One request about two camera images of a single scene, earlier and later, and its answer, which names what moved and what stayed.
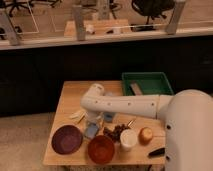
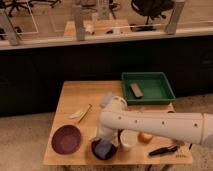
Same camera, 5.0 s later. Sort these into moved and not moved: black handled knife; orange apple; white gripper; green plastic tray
Moved: white gripper
Not moved: orange apple; green plastic tray; black handled knife
